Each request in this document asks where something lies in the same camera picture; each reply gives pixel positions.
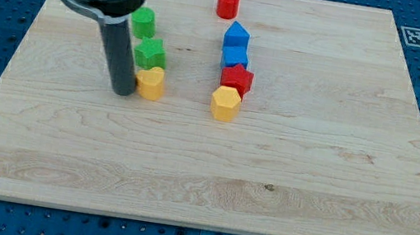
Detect wooden board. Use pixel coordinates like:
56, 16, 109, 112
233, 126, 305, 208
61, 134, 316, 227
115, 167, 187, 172
0, 0, 420, 235

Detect blue triangle block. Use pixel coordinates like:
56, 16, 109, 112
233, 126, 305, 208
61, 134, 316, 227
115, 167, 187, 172
223, 21, 251, 48

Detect green star block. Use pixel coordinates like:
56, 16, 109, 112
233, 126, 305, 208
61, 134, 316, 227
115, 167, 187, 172
134, 37, 167, 70

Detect white fiducial marker tag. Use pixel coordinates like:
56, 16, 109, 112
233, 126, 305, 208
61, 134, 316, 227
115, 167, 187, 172
401, 26, 420, 48

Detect green cylinder block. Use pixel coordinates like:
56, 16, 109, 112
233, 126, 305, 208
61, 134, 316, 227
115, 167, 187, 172
131, 7, 156, 39

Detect blue cube block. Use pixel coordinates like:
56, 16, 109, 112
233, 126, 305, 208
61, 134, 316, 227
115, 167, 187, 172
220, 46, 248, 68

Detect red cylinder block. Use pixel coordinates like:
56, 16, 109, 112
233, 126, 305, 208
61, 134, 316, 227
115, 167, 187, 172
216, 0, 240, 20

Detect yellow heart block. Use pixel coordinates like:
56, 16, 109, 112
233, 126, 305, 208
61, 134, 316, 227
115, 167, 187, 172
136, 66, 166, 101

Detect yellow hexagon block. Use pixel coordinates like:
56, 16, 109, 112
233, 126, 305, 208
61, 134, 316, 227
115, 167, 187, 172
210, 86, 242, 122

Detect grey cylindrical pointer rod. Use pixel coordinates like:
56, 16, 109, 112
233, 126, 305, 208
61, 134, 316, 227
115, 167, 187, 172
100, 18, 136, 96

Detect red star block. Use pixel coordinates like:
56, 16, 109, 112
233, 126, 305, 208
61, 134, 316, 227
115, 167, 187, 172
220, 63, 255, 99

